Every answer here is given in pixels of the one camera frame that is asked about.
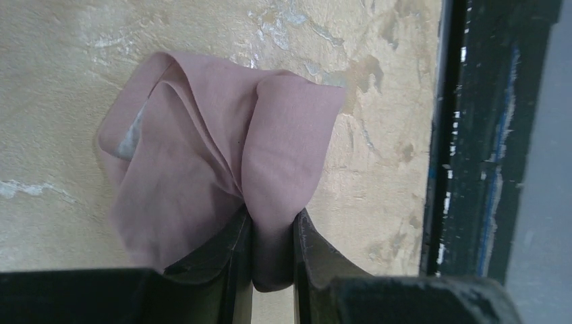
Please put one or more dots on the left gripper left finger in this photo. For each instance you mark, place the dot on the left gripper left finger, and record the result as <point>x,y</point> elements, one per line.
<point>214,282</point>

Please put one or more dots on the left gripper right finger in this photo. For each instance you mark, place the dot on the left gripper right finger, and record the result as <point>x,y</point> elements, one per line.
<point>318,265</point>

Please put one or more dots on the pink and white underwear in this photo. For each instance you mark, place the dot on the pink and white underwear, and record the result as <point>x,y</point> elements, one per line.
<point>192,138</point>

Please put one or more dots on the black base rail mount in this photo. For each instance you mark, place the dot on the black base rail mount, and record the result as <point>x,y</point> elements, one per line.
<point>488,76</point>

